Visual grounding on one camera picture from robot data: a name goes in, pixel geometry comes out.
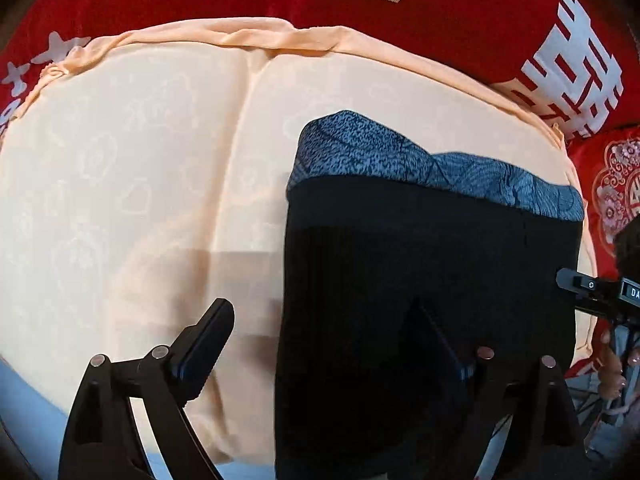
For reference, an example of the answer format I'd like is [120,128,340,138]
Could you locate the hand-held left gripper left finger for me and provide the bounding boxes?
[57,298,236,480]

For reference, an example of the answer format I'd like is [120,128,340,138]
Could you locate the dark pants with patterned waistband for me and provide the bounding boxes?
[274,109,586,480]

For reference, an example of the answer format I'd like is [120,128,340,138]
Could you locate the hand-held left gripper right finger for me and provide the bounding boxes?
[407,298,586,480]

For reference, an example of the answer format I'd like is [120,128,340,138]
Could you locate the person's right hand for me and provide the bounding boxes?
[597,329,640,402]

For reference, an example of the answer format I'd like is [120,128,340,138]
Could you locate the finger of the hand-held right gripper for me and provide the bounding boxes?
[556,267,598,307]

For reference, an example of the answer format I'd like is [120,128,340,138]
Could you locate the red patterned pillow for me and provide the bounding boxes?
[567,125,640,281]

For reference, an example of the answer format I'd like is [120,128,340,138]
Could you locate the red printed blanket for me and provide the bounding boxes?
[0,0,640,142]

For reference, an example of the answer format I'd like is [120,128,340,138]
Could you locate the peach patterned blanket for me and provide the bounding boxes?
[0,17,598,466]

